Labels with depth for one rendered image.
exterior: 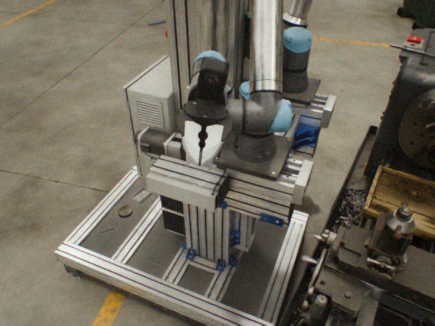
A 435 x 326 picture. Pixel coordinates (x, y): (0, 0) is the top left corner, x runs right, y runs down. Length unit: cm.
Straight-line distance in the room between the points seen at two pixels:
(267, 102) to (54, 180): 247
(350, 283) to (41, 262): 190
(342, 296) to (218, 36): 83
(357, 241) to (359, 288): 14
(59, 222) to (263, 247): 142
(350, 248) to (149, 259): 121
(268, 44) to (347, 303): 78
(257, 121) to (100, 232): 164
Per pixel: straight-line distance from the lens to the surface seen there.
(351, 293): 122
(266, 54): 83
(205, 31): 99
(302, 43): 150
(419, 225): 152
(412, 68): 175
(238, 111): 80
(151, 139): 138
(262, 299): 196
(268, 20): 86
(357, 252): 124
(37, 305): 239
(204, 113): 60
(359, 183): 214
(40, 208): 289
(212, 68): 57
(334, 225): 182
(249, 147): 114
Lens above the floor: 191
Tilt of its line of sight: 40 degrees down
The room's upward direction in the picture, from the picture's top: straight up
